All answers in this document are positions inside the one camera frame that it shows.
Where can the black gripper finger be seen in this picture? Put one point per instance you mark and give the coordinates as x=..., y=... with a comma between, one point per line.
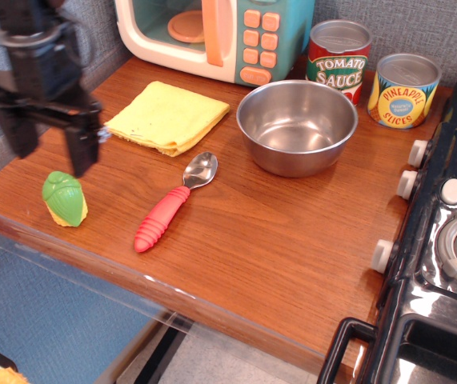
x=20, y=132
x=83, y=147

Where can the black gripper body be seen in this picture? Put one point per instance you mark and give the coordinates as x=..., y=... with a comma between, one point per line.
x=44, y=81

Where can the green yellow toy corn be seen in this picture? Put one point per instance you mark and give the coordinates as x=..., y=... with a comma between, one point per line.
x=62, y=193

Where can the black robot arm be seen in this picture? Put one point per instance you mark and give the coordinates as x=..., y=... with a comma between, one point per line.
x=28, y=17

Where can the yellow folded cloth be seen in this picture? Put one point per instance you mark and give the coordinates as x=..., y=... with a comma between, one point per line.
x=168, y=118

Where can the teal toy microwave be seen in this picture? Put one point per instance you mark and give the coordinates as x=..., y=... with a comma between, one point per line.
x=250, y=43

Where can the stainless steel bowl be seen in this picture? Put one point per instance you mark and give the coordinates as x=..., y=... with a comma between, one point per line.
x=296, y=128

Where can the orange fuzzy object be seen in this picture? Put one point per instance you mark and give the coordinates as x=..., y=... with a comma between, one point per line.
x=10, y=376

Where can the tomato sauce can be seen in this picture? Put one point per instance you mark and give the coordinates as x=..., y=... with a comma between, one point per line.
x=338, y=54

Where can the white stove knob front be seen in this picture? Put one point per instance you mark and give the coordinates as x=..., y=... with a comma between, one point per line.
x=381, y=255

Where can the white stove knob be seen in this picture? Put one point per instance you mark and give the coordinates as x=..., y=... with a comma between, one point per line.
x=417, y=152
x=406, y=184
x=381, y=255

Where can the pineapple slices can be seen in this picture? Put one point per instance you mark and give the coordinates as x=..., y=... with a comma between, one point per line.
x=403, y=90

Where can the white stove knob middle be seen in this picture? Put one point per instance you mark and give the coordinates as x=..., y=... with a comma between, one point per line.
x=406, y=184

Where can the white stove knob rear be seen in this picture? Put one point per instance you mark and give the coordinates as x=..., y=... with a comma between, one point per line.
x=417, y=152

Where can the black toy stove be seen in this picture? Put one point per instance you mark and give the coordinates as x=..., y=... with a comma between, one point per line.
x=415, y=337

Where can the red handled metal spoon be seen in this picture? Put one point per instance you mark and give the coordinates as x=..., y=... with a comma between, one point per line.
x=199, y=172

